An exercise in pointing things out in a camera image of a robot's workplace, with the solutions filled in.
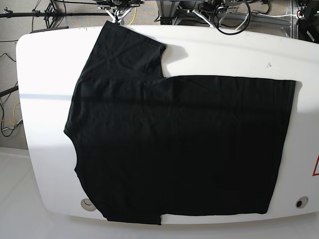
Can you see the black tripod bar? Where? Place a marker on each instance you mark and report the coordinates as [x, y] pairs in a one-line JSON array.
[[10, 14]]

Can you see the black T-shirt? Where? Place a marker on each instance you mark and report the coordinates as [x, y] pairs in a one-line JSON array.
[[195, 145]]

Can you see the right table grommet hole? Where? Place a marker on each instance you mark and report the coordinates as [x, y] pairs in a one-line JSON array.
[[302, 202]]

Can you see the left table grommet hole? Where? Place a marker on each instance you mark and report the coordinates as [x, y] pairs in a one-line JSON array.
[[87, 205]]

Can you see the grey aluminium frame post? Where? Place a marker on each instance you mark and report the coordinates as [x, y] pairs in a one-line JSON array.
[[167, 10]]

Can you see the red triangle warning sticker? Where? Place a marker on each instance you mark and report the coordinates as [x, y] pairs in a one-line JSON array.
[[316, 168]]

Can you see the table grommet hole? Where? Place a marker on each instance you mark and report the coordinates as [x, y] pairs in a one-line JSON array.
[[87, 205], [302, 202]]

